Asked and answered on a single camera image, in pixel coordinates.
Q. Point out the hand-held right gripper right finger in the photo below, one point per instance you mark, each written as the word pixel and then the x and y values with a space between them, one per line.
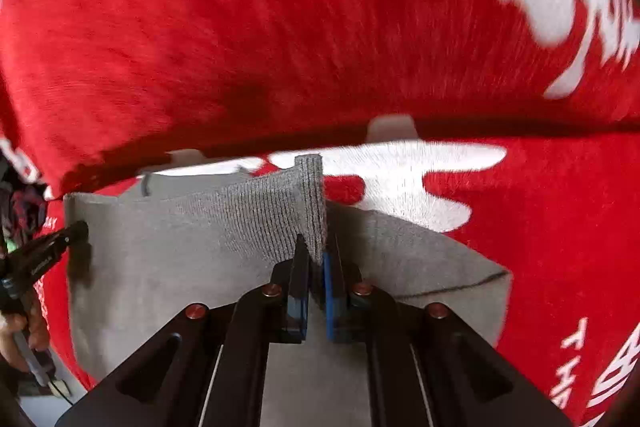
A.
pixel 331 307

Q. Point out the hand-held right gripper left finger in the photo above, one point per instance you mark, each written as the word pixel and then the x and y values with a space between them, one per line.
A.
pixel 299 302

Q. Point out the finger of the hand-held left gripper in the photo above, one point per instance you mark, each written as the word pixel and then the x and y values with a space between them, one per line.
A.
pixel 50 247

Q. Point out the grey sweater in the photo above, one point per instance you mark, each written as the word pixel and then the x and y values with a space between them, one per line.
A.
pixel 175 257

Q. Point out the person's left hand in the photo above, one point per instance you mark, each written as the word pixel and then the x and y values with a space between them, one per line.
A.
pixel 17 337

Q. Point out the dark red plaid cloth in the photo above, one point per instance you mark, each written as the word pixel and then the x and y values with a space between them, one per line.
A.
pixel 22 207

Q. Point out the red printed blanket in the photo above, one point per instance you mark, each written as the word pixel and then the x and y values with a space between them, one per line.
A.
pixel 300 32

